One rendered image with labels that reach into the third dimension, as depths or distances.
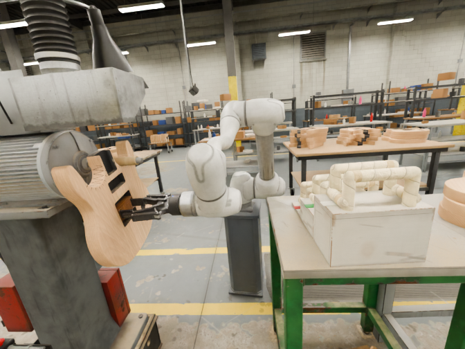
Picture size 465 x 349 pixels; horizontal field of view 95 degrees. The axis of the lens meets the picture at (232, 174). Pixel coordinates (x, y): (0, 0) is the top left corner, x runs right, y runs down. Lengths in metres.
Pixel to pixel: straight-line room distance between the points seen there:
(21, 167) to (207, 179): 0.63
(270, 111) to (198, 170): 0.60
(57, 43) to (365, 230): 0.99
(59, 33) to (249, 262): 1.58
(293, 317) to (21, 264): 1.03
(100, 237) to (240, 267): 1.21
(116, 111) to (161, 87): 11.97
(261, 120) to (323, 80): 11.38
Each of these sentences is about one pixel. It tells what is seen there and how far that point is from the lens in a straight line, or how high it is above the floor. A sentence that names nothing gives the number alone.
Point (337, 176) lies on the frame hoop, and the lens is 0.72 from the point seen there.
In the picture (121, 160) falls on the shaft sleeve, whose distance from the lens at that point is 0.87.
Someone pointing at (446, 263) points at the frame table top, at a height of 0.93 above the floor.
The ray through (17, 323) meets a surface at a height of 0.60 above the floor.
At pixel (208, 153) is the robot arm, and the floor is 1.29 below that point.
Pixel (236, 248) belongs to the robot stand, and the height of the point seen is 0.42.
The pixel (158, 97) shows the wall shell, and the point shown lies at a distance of 12.69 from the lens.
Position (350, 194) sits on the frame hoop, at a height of 1.15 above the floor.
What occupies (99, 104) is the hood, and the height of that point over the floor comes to 1.44.
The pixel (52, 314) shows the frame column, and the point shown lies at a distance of 1.30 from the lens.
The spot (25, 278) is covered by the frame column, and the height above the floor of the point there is 0.83.
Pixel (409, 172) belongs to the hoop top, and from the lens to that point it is 0.72.
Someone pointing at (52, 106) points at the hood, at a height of 1.44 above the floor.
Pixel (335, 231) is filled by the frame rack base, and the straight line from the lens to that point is 0.68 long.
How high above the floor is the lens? 1.38
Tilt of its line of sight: 16 degrees down
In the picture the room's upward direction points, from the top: 5 degrees counter-clockwise
